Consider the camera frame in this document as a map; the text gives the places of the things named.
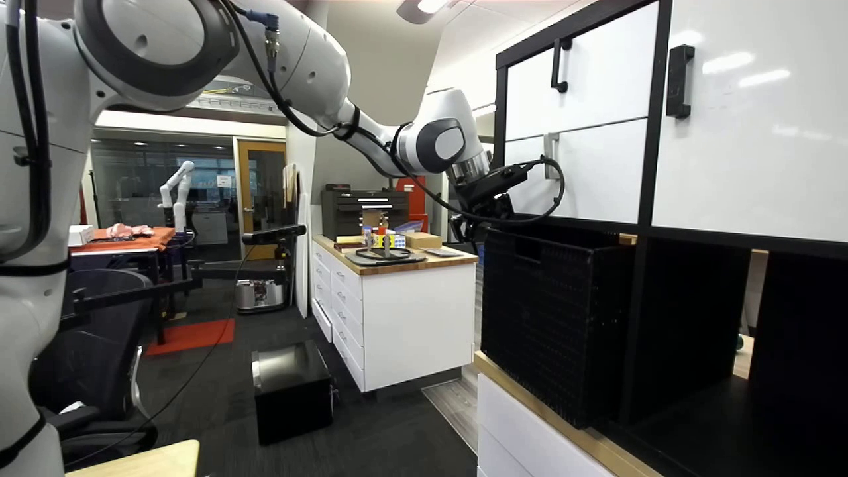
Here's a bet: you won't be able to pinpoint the white cabinet door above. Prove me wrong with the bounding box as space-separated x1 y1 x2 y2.
651 0 848 248

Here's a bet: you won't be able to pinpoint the black open floor box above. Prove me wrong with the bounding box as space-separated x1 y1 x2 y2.
245 339 335 448

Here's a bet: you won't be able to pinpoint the table with orange cloth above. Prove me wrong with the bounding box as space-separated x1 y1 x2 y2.
65 222 186 348

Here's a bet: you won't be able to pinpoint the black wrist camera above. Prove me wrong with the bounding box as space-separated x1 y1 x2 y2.
456 163 532 213

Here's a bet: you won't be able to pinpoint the white wood-topped base cabinet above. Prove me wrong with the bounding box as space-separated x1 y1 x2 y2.
471 350 668 477

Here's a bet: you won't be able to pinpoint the silver drawer handle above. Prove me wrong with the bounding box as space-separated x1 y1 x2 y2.
541 130 565 187

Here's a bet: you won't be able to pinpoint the wooden door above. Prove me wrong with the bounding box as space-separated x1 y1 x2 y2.
231 139 290 266

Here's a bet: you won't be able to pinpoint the small wooden box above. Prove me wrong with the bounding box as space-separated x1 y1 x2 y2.
402 229 444 256

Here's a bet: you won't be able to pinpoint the red wall box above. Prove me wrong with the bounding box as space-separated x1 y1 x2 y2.
390 175 428 237

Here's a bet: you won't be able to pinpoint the black office chair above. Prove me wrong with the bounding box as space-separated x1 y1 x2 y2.
28 262 200 473

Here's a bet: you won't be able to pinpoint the black printer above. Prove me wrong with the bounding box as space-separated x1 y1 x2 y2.
318 181 410 241

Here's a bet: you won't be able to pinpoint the small colourful bottles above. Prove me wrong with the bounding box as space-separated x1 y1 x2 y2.
369 222 396 256

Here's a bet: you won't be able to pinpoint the red floor mat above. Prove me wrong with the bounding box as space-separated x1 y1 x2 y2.
142 317 237 362

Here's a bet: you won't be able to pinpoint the black drawer handle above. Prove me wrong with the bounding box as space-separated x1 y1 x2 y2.
547 36 574 95

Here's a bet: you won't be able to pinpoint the black woven basket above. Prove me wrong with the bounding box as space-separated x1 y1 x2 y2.
479 221 636 433

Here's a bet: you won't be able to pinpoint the black door handle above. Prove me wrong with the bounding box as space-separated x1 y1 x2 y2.
665 42 700 123

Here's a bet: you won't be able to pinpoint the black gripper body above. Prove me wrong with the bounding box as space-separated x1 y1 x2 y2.
451 195 516 248

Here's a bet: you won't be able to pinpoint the white drawer with black handle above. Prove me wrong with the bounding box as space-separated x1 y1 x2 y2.
502 3 661 146

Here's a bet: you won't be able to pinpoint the round dark tray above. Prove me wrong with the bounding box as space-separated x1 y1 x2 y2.
349 245 428 268

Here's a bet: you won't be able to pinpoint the white island cabinet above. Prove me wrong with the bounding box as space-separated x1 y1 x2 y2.
308 232 479 399

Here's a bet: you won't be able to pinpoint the black shelf unit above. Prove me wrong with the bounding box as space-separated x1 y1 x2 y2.
488 0 848 477

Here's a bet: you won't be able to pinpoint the white drawer with silver handle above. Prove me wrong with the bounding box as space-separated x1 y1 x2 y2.
502 118 649 225

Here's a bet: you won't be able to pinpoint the white floor bin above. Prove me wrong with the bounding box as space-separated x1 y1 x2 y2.
233 277 288 317

